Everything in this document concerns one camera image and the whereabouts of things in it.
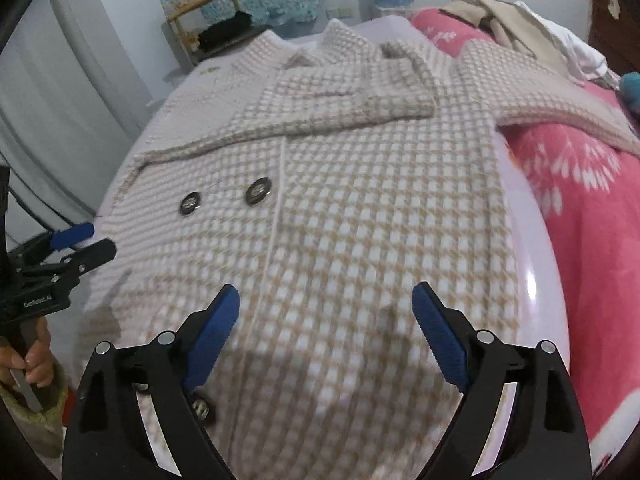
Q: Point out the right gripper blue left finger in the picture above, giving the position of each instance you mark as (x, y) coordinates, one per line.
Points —
(209, 332)

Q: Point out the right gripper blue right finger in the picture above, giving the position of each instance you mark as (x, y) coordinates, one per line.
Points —
(447, 347)

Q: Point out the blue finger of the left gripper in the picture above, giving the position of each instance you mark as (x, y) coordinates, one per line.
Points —
(72, 236)

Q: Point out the beige houndstooth coat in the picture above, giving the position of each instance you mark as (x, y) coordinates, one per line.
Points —
(325, 219)

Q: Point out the green sleeve forearm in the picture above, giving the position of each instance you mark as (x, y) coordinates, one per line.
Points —
(43, 430)

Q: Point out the beige clothes pile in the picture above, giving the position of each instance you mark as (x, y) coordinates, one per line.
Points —
(513, 28)

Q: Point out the left hand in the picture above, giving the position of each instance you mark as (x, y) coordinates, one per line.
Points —
(37, 365)

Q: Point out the white curtain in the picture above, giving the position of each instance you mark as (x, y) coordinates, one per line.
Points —
(72, 106)

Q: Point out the pink floral blanket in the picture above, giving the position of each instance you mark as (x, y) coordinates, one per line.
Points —
(581, 160)

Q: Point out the wooden chair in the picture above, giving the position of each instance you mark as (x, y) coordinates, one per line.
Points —
(186, 20)

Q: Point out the black bag on chair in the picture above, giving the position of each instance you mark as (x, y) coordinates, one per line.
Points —
(221, 32)

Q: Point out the white garment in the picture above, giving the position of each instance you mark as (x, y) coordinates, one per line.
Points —
(584, 63)

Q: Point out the teal pillow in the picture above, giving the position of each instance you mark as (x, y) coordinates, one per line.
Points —
(630, 92)

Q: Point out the dark red door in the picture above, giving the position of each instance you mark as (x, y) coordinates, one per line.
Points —
(614, 31)

